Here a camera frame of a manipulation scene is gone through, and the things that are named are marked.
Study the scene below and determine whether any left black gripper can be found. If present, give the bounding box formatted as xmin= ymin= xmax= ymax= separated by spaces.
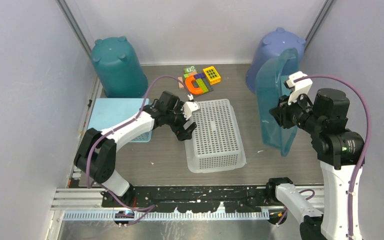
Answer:
xmin=165 ymin=102 xmax=197 ymax=141

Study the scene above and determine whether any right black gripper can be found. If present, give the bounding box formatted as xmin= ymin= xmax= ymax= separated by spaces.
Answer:
xmin=270 ymin=87 xmax=324 ymax=133

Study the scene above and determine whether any white plastic basket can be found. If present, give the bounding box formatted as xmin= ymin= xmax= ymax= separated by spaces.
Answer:
xmin=184 ymin=98 xmax=247 ymax=173

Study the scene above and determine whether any teal bottom basket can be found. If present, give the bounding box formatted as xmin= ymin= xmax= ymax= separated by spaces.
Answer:
xmin=255 ymin=48 xmax=300 ymax=157

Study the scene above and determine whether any blue plastic bucket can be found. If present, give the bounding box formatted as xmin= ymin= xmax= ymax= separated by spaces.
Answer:
xmin=245 ymin=27 xmax=307 ymax=93

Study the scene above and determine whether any light blue basket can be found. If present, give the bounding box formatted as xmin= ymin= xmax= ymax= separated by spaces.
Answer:
xmin=81 ymin=98 xmax=155 ymax=147

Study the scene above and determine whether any teal plastic bucket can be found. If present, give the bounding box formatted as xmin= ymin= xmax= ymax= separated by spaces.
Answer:
xmin=90 ymin=36 xmax=148 ymax=98

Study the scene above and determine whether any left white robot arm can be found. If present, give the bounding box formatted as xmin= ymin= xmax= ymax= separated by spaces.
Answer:
xmin=73 ymin=91 xmax=201 ymax=207

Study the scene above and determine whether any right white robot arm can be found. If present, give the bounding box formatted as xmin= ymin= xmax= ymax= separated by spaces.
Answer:
xmin=265 ymin=88 xmax=364 ymax=240

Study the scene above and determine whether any orange horseshoe toy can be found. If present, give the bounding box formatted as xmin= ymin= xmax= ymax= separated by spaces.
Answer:
xmin=184 ymin=75 xmax=204 ymax=95

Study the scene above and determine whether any beige toy block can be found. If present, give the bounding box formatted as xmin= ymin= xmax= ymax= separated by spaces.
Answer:
xmin=177 ymin=76 xmax=184 ymax=89

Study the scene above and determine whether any lime green building brick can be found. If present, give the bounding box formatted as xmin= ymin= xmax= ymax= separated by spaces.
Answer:
xmin=195 ymin=78 xmax=209 ymax=94

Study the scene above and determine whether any green patterned toy tile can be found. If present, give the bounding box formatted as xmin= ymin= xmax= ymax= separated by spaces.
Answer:
xmin=183 ymin=65 xmax=196 ymax=74

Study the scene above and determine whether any yellow grid toy block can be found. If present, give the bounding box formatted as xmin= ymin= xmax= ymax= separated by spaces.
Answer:
xmin=203 ymin=66 xmax=222 ymax=85

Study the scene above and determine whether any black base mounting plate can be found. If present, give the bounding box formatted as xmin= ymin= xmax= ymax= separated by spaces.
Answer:
xmin=101 ymin=185 xmax=283 ymax=214

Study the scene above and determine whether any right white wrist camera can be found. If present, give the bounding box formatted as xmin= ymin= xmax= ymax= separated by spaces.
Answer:
xmin=284 ymin=71 xmax=313 ymax=105

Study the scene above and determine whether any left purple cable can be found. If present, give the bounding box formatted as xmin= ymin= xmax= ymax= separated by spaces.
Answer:
xmin=85 ymin=75 xmax=195 ymax=227

